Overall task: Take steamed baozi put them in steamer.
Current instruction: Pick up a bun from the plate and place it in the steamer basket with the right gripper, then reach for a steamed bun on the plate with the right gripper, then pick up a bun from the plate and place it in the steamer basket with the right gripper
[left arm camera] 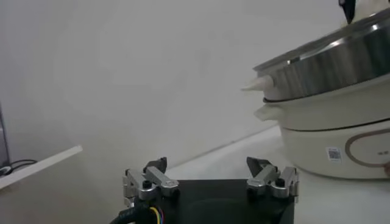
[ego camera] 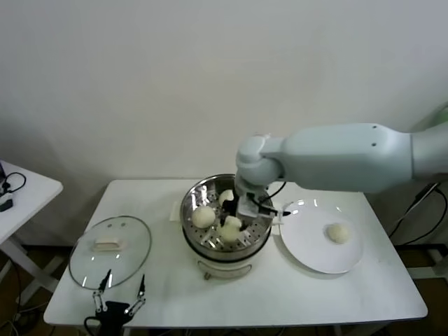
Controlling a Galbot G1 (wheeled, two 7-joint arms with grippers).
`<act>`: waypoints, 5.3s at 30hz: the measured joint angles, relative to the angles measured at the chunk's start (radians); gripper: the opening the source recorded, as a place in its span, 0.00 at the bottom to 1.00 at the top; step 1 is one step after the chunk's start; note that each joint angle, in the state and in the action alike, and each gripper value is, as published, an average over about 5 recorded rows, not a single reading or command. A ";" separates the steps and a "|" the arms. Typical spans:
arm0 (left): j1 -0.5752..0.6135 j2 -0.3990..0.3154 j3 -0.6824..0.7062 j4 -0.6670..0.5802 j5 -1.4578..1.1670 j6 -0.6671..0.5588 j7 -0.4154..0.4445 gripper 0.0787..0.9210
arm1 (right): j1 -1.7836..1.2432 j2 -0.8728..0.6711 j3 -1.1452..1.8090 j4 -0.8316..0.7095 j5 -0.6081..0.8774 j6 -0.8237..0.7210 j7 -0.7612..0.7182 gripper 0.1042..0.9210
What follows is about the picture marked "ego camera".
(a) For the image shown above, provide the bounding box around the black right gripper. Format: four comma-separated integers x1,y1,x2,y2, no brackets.
218,195,247,232

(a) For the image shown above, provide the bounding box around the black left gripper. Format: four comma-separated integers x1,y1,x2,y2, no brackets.
91,268,148,336

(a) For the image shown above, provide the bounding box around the white steamed baozi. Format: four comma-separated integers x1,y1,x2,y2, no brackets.
218,189,237,207
325,223,351,244
216,215,245,245
191,206,216,229

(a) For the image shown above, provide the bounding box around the perforated steel steamer basket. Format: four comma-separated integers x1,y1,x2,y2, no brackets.
180,174,274,253

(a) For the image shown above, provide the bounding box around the white electric cooker pot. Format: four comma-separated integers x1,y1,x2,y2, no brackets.
169,200,285,281

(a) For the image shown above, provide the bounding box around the white round plate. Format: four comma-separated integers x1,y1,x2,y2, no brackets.
279,198,365,274

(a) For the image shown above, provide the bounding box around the white side table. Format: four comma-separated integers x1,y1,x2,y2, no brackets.
0,160,64,306

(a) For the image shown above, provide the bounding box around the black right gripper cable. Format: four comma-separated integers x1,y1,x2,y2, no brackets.
258,181,292,217

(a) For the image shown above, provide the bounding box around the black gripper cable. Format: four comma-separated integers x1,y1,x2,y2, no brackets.
258,181,292,217
83,316,103,335

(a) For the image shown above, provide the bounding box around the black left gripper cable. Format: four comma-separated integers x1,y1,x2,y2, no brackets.
83,316,103,335

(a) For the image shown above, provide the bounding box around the glass lid with white handle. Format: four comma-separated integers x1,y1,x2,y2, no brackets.
68,216,153,292

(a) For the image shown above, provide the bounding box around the black looped cable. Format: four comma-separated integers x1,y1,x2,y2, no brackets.
0,171,27,194

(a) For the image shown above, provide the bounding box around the black power cable with adapter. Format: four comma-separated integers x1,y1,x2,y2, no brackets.
386,181,448,246

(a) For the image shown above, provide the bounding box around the black metal frame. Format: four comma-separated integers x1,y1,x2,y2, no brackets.
427,244,448,281

